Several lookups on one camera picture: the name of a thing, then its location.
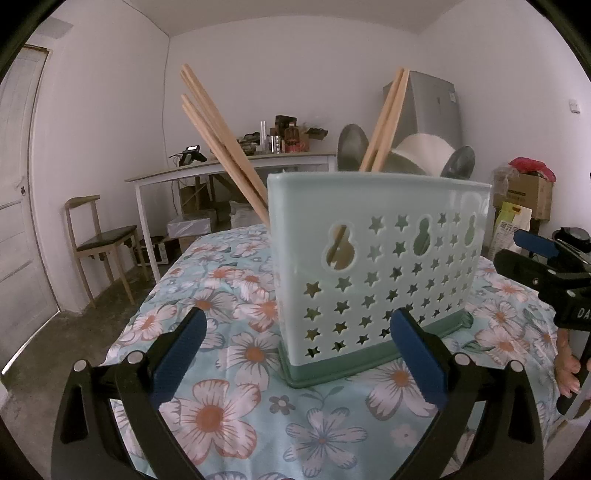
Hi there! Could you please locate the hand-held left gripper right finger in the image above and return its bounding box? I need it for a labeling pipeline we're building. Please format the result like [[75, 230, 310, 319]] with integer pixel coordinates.
[[390, 307, 546, 480]]

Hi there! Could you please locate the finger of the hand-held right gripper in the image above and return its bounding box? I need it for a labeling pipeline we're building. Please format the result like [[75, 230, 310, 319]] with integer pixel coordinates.
[[513, 229, 559, 260], [493, 249, 561, 291]]

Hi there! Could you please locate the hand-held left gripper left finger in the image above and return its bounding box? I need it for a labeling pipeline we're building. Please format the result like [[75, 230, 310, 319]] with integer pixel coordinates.
[[51, 307, 208, 480]]

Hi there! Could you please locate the metal spoon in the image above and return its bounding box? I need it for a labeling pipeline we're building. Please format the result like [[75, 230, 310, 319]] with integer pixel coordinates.
[[441, 145, 476, 180]]

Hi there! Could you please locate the green star-cut utensil holder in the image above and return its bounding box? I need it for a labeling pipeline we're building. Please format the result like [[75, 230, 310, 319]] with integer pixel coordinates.
[[267, 172, 492, 387]]

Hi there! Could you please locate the metal ladle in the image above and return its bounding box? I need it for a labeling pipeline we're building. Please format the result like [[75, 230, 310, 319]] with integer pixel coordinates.
[[337, 124, 370, 172]]

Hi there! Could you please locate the pile of wooden chopsticks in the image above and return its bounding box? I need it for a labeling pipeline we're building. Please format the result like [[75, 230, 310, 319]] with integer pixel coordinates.
[[180, 64, 411, 267]]

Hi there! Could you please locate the person's right hand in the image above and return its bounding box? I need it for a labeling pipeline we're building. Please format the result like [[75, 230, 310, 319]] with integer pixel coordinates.
[[555, 330, 583, 397]]

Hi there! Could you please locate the yellow white sack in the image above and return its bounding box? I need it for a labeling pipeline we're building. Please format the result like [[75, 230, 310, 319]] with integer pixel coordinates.
[[492, 202, 533, 257]]

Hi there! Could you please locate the large brown cardboard box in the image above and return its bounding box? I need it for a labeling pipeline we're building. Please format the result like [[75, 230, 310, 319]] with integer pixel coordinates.
[[494, 171, 553, 221]]

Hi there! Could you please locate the floral blue blanket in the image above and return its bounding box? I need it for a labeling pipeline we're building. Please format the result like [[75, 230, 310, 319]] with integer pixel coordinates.
[[99, 224, 573, 480]]

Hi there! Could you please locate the red plastic bag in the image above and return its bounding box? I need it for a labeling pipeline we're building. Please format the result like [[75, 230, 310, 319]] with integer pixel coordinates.
[[510, 157, 557, 182]]

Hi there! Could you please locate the dark small box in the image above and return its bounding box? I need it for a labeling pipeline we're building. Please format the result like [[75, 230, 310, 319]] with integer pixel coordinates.
[[139, 235, 169, 267]]

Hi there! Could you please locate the wooden chair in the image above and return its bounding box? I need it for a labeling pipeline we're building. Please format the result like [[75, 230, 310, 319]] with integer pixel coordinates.
[[65, 195, 153, 308]]

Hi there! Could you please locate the white plastic sack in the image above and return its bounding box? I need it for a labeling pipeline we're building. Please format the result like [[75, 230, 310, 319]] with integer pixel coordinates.
[[229, 200, 266, 229]]

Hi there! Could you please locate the grey refrigerator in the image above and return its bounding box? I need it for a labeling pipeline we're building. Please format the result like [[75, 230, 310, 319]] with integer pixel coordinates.
[[382, 70, 463, 149]]

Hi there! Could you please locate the white table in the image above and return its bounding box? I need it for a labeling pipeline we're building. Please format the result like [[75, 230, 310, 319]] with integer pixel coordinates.
[[124, 151, 338, 283]]

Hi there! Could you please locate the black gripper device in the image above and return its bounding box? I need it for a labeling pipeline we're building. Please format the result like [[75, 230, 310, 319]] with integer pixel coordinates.
[[178, 145, 208, 166]]

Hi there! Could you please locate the white door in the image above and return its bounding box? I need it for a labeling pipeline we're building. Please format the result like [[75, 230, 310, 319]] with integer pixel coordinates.
[[0, 44, 61, 376]]

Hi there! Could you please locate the red brown jar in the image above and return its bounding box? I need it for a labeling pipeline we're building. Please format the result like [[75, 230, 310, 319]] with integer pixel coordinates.
[[284, 127, 308, 153]]

